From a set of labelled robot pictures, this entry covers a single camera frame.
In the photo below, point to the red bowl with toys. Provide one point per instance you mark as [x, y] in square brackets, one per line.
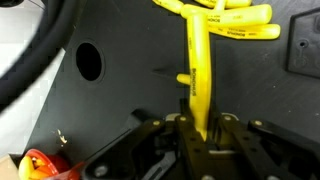
[35, 165]

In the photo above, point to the black yellow-key stand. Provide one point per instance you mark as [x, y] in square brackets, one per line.
[303, 49]

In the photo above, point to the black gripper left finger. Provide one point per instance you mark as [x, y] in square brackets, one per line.
[193, 148]

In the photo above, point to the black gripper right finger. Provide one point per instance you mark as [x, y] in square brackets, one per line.
[237, 151]

